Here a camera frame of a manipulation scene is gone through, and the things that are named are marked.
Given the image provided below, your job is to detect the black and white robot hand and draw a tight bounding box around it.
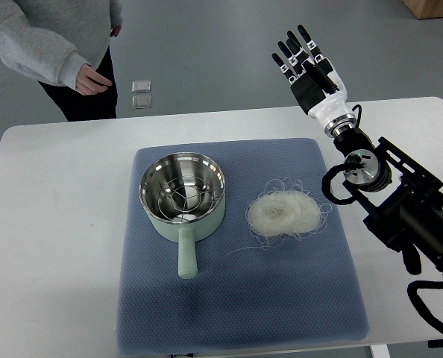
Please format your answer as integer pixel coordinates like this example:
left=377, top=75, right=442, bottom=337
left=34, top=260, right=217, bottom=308
left=271, top=25, right=359, bottom=138

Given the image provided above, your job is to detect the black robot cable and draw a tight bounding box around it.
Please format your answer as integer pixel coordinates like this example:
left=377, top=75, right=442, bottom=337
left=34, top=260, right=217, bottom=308
left=406, top=280, right=443, bottom=349

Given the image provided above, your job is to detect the wire steaming rack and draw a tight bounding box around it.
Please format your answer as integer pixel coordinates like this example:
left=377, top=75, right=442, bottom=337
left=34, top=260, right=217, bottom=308
left=157, top=175, right=216, bottom=222

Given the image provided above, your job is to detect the person's bare hand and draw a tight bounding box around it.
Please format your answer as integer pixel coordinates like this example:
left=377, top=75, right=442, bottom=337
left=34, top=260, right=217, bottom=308
left=75, top=64, right=113, bottom=95

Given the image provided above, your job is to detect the metal floor plate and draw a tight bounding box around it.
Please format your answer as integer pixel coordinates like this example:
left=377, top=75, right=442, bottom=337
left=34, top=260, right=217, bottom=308
left=131, top=94, right=151, bottom=110
left=131, top=80, right=151, bottom=93

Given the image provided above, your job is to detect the white vermicelli bundle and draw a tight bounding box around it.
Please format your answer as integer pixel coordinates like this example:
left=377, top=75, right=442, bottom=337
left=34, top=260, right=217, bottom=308
left=230, top=177, right=333, bottom=254

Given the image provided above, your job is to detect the wooden box corner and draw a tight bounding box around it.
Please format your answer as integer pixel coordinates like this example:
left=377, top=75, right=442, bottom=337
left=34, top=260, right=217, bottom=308
left=404, top=0, right=443, bottom=19

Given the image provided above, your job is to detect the lower metal floor plate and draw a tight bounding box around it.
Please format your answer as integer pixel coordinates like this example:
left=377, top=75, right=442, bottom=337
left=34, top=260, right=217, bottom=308
left=131, top=94, right=151, bottom=110

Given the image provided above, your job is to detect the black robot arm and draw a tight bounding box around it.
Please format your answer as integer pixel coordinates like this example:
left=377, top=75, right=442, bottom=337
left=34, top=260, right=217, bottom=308
left=321, top=124, right=443, bottom=275

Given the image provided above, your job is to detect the mint green steel pot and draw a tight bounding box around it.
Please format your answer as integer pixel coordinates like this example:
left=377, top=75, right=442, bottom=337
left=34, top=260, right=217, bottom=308
left=139, top=152, right=226, bottom=280

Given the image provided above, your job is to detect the blue textured table mat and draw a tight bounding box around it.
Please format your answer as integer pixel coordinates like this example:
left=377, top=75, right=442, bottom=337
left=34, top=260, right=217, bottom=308
left=116, top=139, right=369, bottom=355

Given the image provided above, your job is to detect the upper metal floor plate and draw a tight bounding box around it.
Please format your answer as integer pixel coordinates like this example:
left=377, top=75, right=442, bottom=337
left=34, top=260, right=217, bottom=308
left=131, top=80, right=151, bottom=93

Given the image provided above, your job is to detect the person's far hand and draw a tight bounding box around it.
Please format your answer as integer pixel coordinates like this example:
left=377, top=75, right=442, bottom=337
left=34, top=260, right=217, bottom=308
left=110, top=25, right=122, bottom=37

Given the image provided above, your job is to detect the person in grey sweatshirt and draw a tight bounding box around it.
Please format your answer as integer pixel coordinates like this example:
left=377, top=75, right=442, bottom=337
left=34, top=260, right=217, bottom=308
left=0, top=0, right=123, bottom=122

